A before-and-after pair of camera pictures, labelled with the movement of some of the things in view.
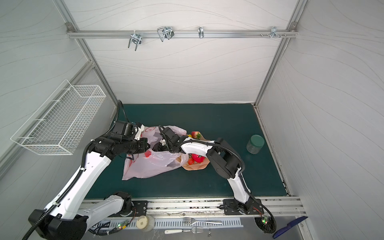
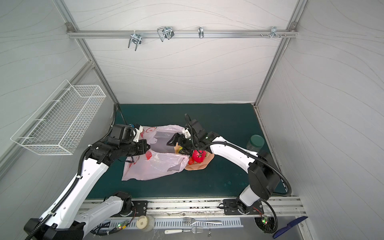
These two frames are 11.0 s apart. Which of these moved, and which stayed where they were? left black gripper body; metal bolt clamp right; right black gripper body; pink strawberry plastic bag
Moved: right black gripper body
Stayed: pink strawberry plastic bag; left black gripper body; metal bolt clamp right
